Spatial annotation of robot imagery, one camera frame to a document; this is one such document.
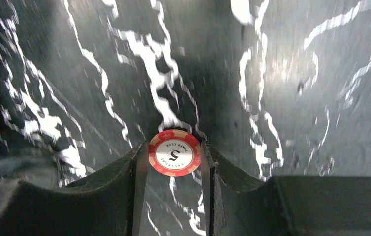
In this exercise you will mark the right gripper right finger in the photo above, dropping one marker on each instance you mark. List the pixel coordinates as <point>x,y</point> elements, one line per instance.
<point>237,204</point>

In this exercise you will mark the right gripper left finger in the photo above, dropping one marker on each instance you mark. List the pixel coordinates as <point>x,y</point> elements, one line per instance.
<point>107,202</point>

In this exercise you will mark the red white poker chip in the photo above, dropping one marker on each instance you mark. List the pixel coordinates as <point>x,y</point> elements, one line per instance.
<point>175,153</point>

